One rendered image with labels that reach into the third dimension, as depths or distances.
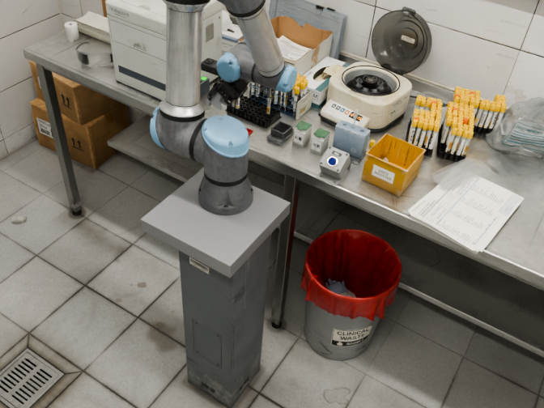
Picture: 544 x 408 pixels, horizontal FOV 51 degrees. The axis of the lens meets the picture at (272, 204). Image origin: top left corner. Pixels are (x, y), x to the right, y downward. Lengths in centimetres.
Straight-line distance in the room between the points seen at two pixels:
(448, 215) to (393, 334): 92
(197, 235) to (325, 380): 103
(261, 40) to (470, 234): 76
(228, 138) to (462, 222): 70
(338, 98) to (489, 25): 54
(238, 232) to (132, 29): 84
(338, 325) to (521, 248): 76
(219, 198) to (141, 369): 102
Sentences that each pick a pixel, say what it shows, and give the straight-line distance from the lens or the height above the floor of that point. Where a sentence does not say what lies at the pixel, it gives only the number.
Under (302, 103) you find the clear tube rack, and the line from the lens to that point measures 196.
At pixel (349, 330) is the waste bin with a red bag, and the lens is 217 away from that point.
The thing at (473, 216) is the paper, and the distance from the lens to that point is 171.
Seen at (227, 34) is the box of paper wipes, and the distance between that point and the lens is 236.
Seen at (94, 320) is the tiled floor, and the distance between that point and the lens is 249.
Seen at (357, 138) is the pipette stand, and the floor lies 96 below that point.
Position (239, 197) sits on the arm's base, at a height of 97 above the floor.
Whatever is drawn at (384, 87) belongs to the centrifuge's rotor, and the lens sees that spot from 202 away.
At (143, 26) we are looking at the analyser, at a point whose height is 113.
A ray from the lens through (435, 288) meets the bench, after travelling 234.
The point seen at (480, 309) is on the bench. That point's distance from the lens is 233.
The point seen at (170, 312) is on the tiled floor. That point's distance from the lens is 247.
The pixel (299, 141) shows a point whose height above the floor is 90.
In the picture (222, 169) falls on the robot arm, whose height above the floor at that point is 106.
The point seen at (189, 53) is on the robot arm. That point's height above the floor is 131.
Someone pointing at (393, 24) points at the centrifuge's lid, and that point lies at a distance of 214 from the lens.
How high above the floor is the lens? 197
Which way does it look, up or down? 42 degrees down
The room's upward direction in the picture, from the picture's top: 5 degrees clockwise
